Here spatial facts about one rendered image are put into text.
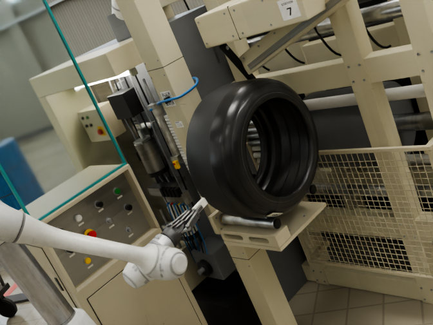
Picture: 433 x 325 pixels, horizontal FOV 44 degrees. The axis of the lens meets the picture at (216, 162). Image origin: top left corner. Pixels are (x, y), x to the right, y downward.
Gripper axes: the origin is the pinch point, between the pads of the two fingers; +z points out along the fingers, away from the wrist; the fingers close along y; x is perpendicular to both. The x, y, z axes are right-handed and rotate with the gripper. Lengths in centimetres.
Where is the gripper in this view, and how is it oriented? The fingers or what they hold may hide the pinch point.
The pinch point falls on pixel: (200, 206)
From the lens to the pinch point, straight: 212.0
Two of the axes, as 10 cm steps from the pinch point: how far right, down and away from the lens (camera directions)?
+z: 5.9, -6.0, 5.4
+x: 4.6, 8.0, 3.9
